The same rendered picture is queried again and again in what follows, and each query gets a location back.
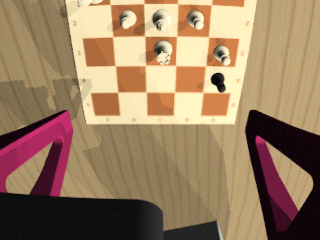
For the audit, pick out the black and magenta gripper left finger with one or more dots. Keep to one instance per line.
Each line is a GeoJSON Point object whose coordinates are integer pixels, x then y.
{"type": "Point", "coordinates": [19, 146]}

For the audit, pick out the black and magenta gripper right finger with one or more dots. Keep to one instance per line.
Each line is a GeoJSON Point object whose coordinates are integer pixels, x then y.
{"type": "Point", "coordinates": [278, 208]}

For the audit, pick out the black pawn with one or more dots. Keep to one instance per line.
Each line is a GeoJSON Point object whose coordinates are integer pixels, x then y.
{"type": "Point", "coordinates": [218, 79]}

